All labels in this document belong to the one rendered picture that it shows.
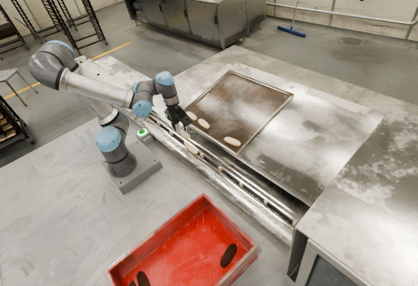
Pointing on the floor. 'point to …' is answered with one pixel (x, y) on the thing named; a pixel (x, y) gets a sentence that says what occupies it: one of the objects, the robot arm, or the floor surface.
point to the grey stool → (10, 78)
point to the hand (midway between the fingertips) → (183, 132)
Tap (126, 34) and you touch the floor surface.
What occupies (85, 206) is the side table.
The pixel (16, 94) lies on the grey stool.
